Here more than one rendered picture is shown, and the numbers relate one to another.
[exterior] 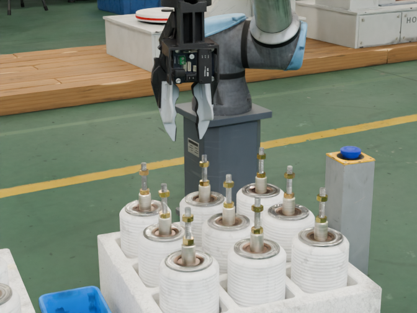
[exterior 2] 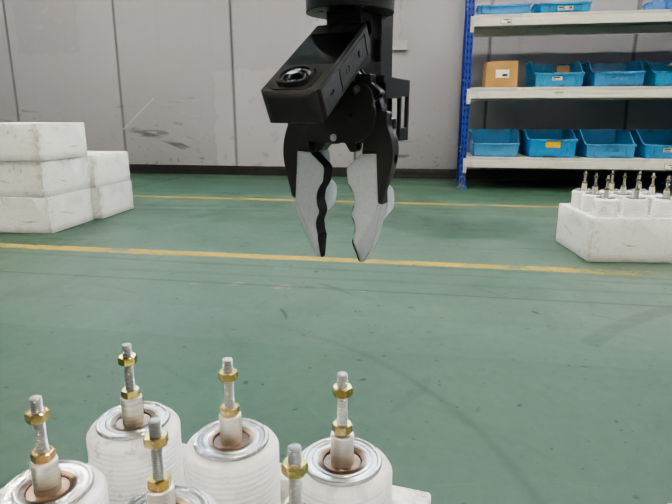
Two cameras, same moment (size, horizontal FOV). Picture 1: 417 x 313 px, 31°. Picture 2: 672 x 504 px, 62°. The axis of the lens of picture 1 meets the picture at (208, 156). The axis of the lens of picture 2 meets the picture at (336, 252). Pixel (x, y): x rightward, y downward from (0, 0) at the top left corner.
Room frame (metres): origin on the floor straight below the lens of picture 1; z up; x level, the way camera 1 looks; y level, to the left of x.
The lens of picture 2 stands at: (1.45, 0.32, 0.57)
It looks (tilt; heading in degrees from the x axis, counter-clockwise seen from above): 14 degrees down; 219
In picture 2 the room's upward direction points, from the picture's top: straight up
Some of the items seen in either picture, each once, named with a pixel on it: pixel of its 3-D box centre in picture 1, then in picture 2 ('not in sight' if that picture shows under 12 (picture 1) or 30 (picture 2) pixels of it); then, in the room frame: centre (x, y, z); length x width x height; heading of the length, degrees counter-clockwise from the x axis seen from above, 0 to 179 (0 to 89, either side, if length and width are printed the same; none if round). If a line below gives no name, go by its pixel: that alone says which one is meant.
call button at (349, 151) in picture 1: (350, 153); not in sight; (1.41, -0.28, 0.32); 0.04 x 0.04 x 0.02
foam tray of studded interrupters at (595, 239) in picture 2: not in sight; (618, 231); (-1.15, -0.21, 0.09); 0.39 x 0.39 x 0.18; 36
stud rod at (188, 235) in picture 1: (188, 230); (342, 410); (1.08, 0.03, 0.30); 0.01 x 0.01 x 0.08
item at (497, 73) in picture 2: not in sight; (499, 75); (-3.02, -1.59, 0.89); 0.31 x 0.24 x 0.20; 29
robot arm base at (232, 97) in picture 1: (221, 88); not in sight; (1.84, -0.03, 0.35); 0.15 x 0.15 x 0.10
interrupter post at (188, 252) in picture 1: (188, 253); (342, 448); (1.08, 0.03, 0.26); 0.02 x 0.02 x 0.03
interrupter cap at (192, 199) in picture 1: (204, 199); not in sight; (1.34, 0.01, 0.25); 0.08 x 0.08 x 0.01
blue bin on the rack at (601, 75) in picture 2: not in sight; (611, 74); (-3.48, -0.87, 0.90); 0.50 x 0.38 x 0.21; 27
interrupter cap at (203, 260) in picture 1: (188, 261); (342, 460); (1.08, 0.03, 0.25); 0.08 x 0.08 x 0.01
